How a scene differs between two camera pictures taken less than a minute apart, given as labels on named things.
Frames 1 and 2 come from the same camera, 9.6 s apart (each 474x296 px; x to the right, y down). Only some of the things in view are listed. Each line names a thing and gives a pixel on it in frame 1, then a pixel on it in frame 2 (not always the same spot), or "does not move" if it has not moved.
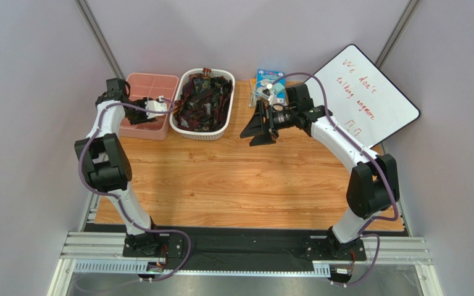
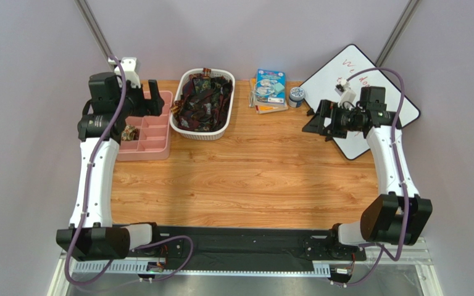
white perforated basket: x=199 y=135 does not move
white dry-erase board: x=363 y=100 does not move
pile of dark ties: x=205 y=102 does not move
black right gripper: x=267 y=124 -> x=326 y=119
